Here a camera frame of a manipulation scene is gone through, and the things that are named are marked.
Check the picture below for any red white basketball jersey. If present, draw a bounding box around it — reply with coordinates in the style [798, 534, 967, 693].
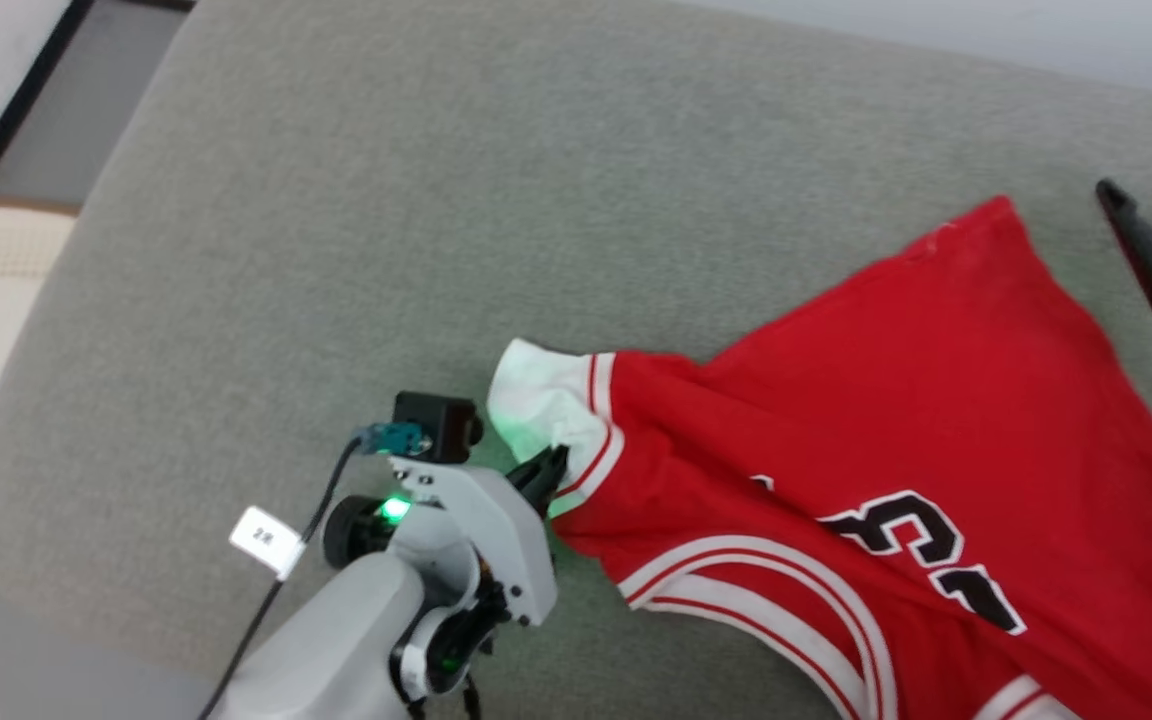
[486, 196, 1152, 720]

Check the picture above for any black baseboard strip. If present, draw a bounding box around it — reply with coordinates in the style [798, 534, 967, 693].
[0, 0, 97, 196]

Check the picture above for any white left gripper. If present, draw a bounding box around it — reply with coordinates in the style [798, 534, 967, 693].
[386, 445, 570, 629]

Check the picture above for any left teal-plug black cable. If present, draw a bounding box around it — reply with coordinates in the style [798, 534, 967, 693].
[198, 423, 432, 720]

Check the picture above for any grey fabric sofa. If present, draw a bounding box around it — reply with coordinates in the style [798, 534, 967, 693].
[0, 0, 1152, 720]

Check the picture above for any white cable label tag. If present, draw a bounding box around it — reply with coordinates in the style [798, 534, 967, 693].
[229, 506, 305, 581]

